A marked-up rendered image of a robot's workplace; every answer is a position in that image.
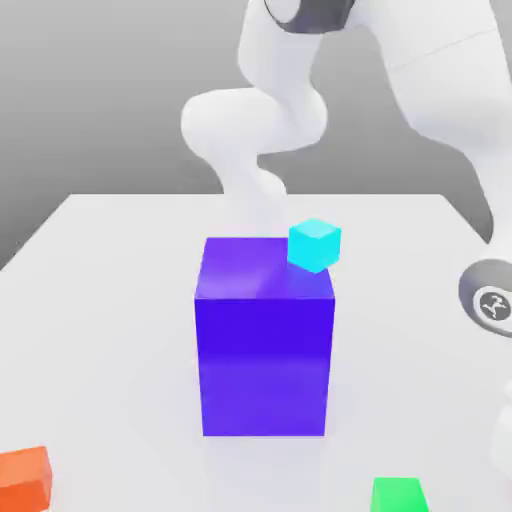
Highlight small cyan cube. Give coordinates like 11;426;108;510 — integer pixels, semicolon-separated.
287;217;342;275

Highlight small green cube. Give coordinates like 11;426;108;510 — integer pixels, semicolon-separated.
370;476;430;512

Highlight large purple box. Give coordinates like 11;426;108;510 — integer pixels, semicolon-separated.
194;236;336;438

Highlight small orange cube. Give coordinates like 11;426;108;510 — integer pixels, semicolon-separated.
0;446;54;512

